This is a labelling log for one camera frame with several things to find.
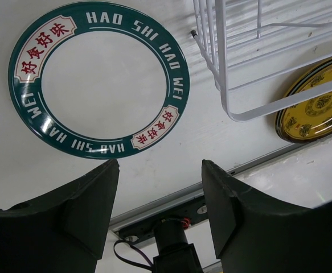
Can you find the white wire dish rack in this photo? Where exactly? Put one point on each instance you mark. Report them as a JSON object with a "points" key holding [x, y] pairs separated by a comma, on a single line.
{"points": [[245, 43]]}

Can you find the green rimmed white plate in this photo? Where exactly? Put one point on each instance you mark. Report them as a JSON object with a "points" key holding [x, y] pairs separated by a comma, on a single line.
{"points": [[98, 80]]}

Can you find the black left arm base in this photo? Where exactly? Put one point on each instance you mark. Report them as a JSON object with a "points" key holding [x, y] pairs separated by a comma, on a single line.
{"points": [[194, 211]]}

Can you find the yellow patterned plate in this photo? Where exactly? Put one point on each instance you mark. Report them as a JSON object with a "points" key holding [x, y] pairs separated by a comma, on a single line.
{"points": [[310, 120]]}

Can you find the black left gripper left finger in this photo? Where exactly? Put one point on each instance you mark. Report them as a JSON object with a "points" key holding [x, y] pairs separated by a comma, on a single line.
{"points": [[63, 230]]}

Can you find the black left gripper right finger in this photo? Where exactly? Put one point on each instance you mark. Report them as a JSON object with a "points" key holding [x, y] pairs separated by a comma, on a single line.
{"points": [[255, 232]]}

